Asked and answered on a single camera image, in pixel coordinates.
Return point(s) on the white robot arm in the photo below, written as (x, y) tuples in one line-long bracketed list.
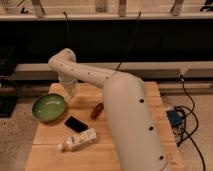
[(129, 118)]

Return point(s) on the black smartphone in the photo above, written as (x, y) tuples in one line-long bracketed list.
[(76, 124)]

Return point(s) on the red sausage toy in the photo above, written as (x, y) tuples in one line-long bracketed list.
[(97, 111)]

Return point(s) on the white wall rail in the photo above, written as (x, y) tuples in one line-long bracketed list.
[(145, 70)]

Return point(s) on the white plastic bottle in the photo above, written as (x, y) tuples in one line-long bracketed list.
[(78, 141)]

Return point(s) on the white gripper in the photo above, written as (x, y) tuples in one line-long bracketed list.
[(69, 86)]

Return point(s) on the blue box on floor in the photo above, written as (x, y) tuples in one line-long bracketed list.
[(174, 119)]

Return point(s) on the green ceramic bowl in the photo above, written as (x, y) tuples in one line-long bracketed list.
[(49, 107)]

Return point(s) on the black box at left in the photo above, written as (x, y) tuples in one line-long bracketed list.
[(8, 63)]

